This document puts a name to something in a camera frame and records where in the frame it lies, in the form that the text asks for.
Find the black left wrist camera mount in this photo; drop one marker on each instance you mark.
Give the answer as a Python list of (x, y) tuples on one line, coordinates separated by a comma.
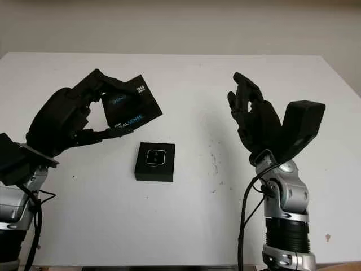
[(17, 161)]

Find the black RealSense box lid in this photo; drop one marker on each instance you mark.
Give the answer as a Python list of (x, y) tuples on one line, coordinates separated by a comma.
[(132, 110)]

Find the small silver camera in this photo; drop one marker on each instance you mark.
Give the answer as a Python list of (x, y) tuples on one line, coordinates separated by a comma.
[(155, 157)]

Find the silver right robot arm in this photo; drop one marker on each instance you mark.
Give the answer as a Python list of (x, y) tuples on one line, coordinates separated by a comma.
[(290, 194)]

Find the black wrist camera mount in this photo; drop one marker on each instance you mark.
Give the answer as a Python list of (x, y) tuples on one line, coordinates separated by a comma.
[(17, 161), (301, 124)]

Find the black box base with insert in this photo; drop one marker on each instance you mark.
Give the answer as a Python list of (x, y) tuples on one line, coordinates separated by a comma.
[(153, 175)]

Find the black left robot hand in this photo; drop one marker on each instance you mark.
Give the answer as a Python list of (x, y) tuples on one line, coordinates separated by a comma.
[(56, 118)]

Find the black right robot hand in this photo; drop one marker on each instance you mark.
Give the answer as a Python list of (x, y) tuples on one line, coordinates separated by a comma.
[(262, 124)]

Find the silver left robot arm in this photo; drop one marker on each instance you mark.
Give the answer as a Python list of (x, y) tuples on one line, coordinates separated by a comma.
[(14, 203)]

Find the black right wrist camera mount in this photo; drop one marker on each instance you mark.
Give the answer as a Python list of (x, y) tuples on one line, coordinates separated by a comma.
[(301, 124)]

